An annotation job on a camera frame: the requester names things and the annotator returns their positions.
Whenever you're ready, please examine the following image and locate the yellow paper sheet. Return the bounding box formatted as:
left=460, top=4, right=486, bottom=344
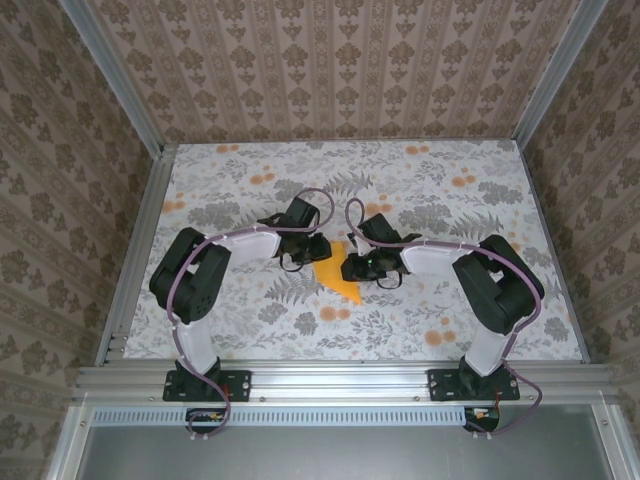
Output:
left=313, top=240, right=364, bottom=306

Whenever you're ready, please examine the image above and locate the floral tablecloth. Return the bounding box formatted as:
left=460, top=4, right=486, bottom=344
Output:
left=122, top=141, right=585, bottom=362

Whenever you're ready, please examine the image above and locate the grey metal panel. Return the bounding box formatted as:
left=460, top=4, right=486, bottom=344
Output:
left=79, top=424, right=606, bottom=480

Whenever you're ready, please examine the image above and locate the black connector board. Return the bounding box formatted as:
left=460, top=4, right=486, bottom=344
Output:
left=463, top=407, right=502, bottom=434
left=185, top=407, right=230, bottom=434

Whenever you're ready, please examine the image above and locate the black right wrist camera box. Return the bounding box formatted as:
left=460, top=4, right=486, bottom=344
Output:
left=359, top=213, right=401, bottom=246

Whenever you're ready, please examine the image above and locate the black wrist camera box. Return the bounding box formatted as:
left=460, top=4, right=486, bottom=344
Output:
left=284, top=197, right=321, bottom=229
left=359, top=213, right=401, bottom=246

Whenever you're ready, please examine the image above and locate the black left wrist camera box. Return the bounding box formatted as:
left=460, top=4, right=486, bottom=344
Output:
left=284, top=197, right=321, bottom=229

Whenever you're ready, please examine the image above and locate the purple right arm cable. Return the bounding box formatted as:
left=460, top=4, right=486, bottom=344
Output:
left=347, top=198, right=545, bottom=442

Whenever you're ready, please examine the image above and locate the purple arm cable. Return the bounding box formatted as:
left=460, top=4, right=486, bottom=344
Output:
left=167, top=188, right=335, bottom=444
left=347, top=198, right=545, bottom=442

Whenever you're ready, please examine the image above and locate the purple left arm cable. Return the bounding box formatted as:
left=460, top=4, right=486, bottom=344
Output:
left=167, top=188, right=335, bottom=444

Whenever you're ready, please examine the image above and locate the aluminium cross rail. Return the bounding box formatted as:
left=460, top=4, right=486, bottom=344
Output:
left=72, top=364, right=619, bottom=404

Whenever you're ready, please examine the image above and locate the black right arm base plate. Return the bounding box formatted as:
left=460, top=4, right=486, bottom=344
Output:
left=428, top=368, right=521, bottom=403

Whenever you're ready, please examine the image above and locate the white slotted cable duct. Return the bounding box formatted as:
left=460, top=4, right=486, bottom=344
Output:
left=92, top=408, right=619, bottom=426

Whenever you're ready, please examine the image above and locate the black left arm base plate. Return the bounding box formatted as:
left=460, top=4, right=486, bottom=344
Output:
left=163, top=368, right=252, bottom=403

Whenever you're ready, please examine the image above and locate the aluminium side rail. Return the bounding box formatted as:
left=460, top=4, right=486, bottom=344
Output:
left=514, top=139, right=589, bottom=364
left=97, top=144, right=176, bottom=366

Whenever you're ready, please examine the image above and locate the aluminium corner post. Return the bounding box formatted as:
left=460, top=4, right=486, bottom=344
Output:
left=59, top=0, right=166, bottom=154
left=512, top=0, right=601, bottom=144

